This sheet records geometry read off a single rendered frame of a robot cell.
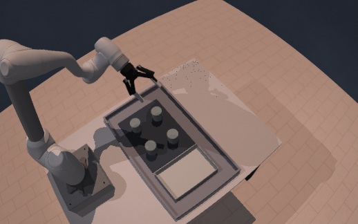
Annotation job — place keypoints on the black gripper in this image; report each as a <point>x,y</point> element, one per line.
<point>132,73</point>

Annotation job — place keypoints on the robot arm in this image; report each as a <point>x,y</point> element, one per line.
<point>18,62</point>

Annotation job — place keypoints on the translucent grey cylinder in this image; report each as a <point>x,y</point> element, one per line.
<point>172,136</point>
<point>136,125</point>
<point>151,148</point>
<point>157,113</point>

